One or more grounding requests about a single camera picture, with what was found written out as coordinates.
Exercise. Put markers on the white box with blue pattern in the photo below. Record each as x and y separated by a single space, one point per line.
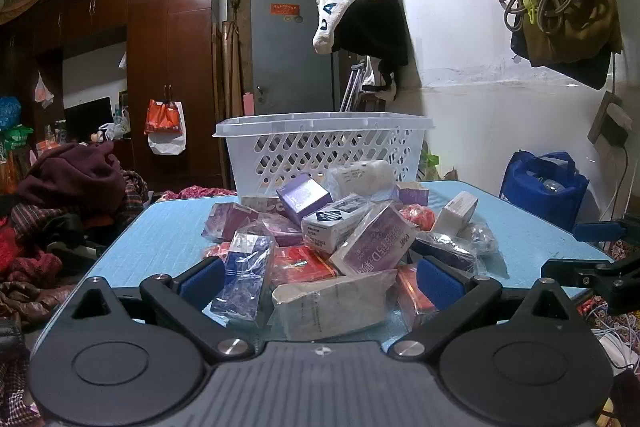
336 219

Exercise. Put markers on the dark item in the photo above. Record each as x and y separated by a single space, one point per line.
445 251

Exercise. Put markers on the red box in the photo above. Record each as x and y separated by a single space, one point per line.
414 298

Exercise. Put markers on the black television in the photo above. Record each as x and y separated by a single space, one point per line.
89 119

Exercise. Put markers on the wooden boards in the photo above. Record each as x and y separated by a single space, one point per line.
227 67

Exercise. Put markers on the clear round item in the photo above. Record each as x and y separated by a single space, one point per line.
480 238

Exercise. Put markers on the pink floral cloth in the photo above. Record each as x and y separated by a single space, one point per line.
197 193

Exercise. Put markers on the orange and white plastic bag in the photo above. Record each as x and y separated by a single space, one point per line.
164 124

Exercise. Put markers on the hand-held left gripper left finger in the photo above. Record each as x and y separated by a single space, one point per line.
202 281

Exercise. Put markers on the black hanging garment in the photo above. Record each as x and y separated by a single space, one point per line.
372 32

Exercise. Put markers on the purple carton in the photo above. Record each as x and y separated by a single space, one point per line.
414 194

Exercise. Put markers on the grey metal door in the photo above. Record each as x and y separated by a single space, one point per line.
290 52

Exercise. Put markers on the grey paper packet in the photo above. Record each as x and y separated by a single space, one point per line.
330 307

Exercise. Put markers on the red mesh item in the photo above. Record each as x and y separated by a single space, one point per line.
417 215

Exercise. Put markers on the purple plastic-wrapped packet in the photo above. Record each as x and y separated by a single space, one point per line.
227 221
279 228

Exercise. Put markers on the wall power adapter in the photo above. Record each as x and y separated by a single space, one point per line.
610 119

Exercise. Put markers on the blue tote bag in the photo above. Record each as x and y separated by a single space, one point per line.
542 187

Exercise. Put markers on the white plastic basket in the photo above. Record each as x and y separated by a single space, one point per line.
320 142

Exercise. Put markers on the blue transparent packet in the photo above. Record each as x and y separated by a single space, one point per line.
243 274

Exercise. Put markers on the pile of dark red clothes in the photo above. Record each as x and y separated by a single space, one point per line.
60 202

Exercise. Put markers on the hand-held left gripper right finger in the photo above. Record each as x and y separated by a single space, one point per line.
440 283

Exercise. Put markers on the purple pack with white letters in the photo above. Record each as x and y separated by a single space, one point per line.
262 206

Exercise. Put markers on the red packet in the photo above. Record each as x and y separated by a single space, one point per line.
300 264

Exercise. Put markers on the small purple box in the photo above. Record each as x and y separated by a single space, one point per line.
302 198

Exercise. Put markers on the metal crutch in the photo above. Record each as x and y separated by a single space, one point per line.
352 82

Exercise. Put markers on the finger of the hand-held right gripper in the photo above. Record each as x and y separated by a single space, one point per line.
575 271
595 232

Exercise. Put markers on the white wrapped gauze packet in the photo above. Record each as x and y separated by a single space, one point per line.
360 176

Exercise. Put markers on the small white hanging bag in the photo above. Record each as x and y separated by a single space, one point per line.
42 92

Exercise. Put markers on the large purple and white box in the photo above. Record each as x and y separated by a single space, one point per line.
376 241

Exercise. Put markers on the small white box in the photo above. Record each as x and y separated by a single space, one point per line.
455 209

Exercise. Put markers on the brown wooden wardrobe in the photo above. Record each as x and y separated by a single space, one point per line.
165 57

